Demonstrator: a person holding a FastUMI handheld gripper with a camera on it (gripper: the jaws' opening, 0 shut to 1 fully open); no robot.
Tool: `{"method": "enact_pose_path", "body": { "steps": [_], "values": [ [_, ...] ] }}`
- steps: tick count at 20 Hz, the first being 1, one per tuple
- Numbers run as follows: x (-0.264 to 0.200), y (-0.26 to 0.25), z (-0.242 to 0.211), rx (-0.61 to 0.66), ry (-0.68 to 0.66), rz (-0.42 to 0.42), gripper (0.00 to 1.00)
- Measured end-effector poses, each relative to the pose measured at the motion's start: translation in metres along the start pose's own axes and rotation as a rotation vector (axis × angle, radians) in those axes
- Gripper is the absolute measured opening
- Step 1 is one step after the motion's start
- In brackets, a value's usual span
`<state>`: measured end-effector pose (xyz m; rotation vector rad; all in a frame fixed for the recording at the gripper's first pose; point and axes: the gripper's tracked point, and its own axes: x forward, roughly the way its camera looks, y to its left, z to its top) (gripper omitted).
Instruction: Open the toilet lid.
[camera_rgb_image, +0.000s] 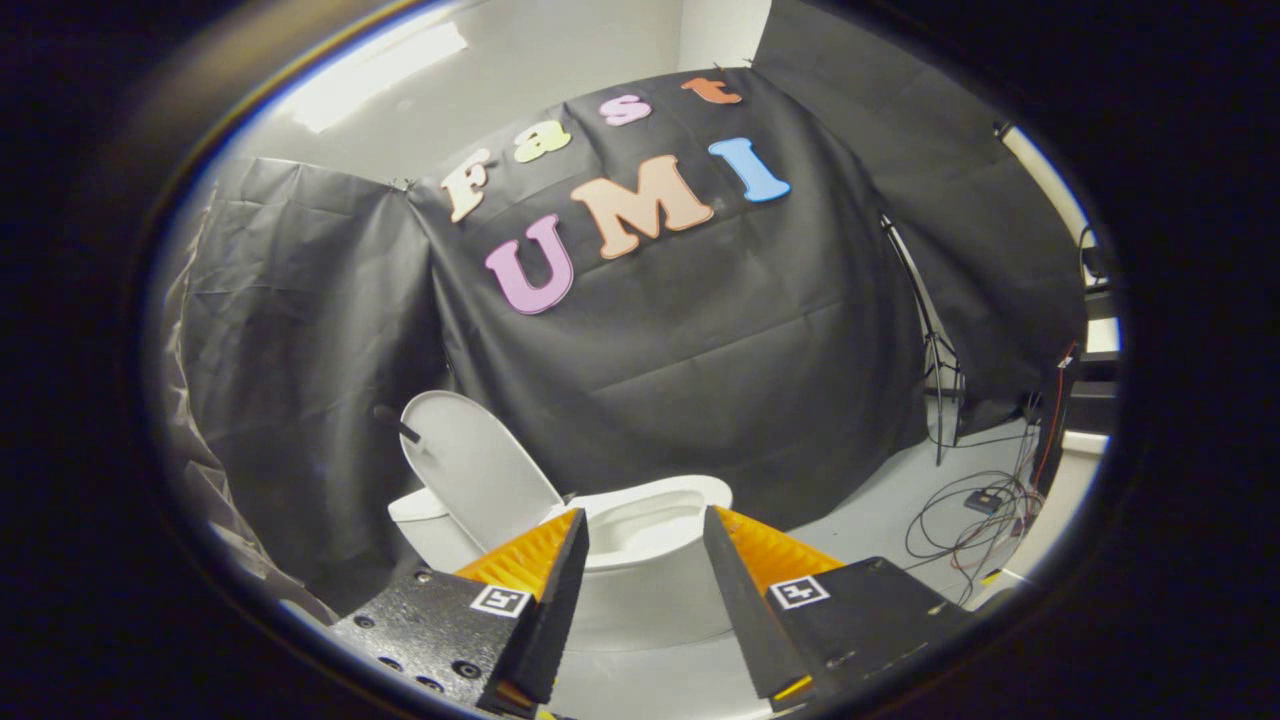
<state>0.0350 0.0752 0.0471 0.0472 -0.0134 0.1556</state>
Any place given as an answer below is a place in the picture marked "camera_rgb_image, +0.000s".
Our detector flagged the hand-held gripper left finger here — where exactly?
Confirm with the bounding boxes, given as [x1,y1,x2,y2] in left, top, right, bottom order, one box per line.
[328,508,591,716]

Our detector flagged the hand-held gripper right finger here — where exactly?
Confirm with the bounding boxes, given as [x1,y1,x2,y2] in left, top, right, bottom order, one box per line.
[702,505,976,713]

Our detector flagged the white toilet lid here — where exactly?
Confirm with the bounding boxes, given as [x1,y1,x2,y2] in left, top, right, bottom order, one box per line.
[372,390,566,556]

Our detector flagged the white toilet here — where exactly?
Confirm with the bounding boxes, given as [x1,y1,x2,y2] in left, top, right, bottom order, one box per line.
[388,475,736,651]

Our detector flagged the black backdrop cloth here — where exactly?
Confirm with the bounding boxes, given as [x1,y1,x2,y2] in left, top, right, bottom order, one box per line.
[175,0,1088,613]

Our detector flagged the black tripod stand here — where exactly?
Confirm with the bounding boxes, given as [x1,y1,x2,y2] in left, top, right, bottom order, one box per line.
[880,212,966,466]

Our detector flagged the white shelf unit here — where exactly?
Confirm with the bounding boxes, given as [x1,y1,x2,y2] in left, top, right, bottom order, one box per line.
[985,290,1121,601]

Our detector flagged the white upright panel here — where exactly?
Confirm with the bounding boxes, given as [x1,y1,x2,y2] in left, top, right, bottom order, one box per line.
[995,122,1093,251]

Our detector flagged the tangle of floor cables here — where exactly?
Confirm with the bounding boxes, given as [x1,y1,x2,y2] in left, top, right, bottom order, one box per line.
[905,420,1048,606]

